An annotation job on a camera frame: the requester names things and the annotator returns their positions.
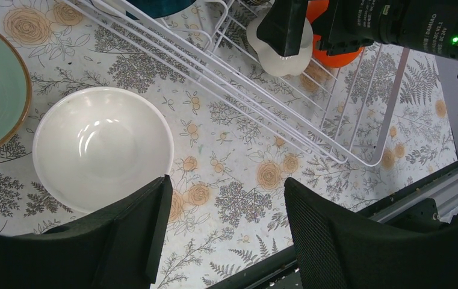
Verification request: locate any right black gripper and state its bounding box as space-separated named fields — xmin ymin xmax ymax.
xmin=312 ymin=0 xmax=458 ymax=81

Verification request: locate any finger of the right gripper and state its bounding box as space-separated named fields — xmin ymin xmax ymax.
xmin=256 ymin=0 xmax=308 ymax=57

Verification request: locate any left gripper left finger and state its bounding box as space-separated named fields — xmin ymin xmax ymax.
xmin=0 ymin=175 xmax=173 ymax=288

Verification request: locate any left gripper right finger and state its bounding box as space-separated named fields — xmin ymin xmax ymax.
xmin=284 ymin=178 xmax=458 ymax=288

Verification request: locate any white flower-shaped bowl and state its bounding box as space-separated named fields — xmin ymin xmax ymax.
xmin=246 ymin=14 xmax=314 ymax=77

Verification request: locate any orange bowl white inside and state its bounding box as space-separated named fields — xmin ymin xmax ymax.
xmin=32 ymin=87 xmax=174 ymax=213

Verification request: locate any teal square ceramic cup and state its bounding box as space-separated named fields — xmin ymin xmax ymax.
xmin=128 ymin=0 xmax=196 ymax=19

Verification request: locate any floral table mat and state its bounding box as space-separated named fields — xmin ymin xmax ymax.
xmin=0 ymin=1 xmax=457 ymax=288

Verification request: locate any white wire dish rack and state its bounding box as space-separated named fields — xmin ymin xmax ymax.
xmin=69 ymin=1 xmax=410 ymax=167

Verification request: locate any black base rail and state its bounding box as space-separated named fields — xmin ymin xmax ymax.
xmin=215 ymin=163 xmax=458 ymax=288

